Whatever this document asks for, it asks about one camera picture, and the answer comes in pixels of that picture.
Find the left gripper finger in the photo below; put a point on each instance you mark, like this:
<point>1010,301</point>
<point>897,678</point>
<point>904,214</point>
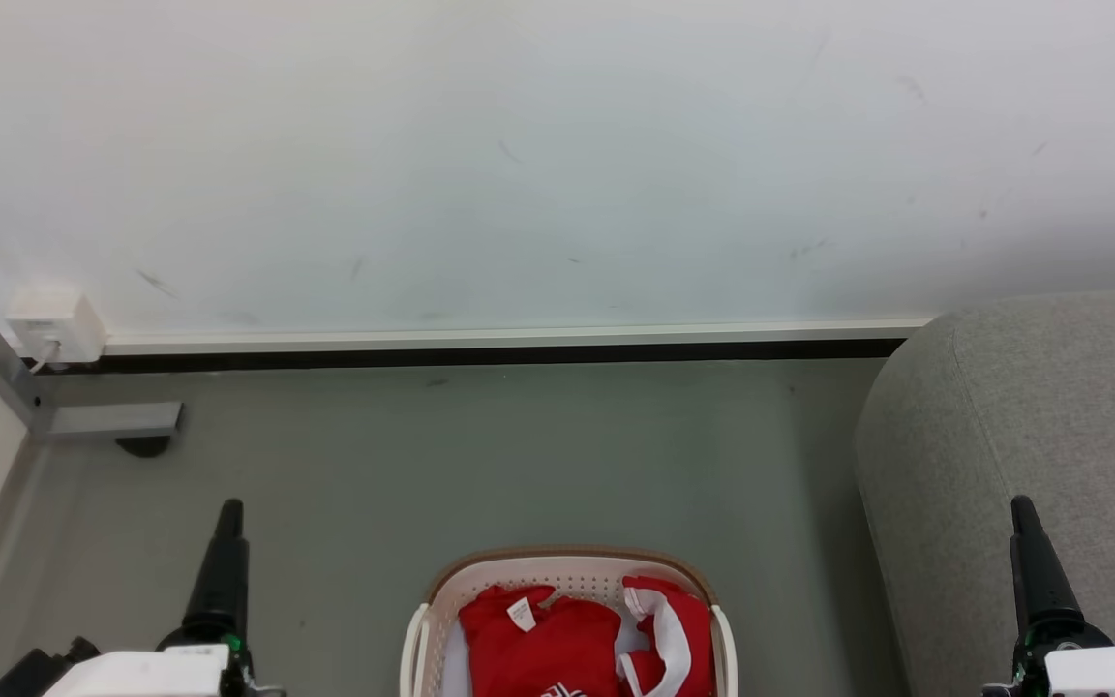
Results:
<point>209,590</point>
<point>236,590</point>

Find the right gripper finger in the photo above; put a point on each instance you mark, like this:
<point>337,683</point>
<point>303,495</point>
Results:
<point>1027,590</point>
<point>1056,595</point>

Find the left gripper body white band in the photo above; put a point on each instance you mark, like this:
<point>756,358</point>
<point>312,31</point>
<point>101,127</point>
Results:
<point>151,673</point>

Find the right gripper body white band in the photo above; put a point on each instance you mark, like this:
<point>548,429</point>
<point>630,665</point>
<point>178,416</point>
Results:
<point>1109,673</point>

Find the red basketball jersey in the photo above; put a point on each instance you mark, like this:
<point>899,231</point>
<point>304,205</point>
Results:
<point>548,649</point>

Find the grey fabric sofa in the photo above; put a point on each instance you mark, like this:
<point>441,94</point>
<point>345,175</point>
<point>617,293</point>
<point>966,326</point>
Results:
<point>1032,416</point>

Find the black partition foot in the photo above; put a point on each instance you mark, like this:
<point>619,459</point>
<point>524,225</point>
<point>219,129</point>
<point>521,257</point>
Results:
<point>143,446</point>

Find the grey metal table leg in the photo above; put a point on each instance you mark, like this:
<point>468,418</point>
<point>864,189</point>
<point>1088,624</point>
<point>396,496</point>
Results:
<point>103,419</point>

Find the cream laundry basket brown rim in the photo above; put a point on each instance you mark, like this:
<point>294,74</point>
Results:
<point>557,571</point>

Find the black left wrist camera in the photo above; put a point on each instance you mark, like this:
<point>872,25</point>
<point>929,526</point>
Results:
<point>35,673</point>

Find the white wall socket box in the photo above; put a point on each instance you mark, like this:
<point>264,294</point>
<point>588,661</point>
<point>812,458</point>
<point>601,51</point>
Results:
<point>52,319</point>

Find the white wall baseboard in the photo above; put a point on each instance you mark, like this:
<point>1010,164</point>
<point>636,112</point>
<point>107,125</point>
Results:
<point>519,338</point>

